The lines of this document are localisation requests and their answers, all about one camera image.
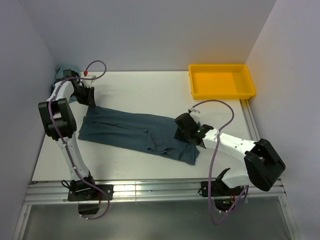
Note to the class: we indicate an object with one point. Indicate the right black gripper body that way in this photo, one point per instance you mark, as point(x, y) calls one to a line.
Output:
point(182, 135)

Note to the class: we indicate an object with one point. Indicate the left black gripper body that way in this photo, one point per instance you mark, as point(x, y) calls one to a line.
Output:
point(84, 95)

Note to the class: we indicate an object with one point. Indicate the dark teal t-shirt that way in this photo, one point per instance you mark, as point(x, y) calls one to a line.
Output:
point(146, 133)

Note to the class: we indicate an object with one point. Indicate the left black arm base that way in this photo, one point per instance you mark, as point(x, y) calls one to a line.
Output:
point(89, 200)

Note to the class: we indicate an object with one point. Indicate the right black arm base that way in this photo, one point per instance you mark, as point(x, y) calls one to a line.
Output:
point(217, 192)

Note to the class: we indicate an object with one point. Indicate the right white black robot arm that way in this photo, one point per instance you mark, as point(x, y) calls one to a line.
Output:
point(256, 162)

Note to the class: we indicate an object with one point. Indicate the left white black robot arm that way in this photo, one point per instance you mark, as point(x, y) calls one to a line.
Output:
point(59, 123)

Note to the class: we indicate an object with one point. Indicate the light blue crumpled t-shirt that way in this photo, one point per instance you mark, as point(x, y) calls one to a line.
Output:
point(61, 75)

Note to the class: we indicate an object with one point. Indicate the yellow plastic tray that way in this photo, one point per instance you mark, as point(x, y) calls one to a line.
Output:
point(220, 81)

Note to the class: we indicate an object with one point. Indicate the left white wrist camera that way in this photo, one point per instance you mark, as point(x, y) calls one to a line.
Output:
point(87, 79)

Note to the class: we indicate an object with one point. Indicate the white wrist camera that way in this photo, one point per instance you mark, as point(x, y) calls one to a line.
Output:
point(195, 114)
point(87, 79)

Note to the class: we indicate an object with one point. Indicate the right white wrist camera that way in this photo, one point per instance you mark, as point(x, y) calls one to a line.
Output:
point(195, 114)

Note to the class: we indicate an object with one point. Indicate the aluminium front rail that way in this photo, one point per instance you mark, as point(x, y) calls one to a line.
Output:
point(46, 193)

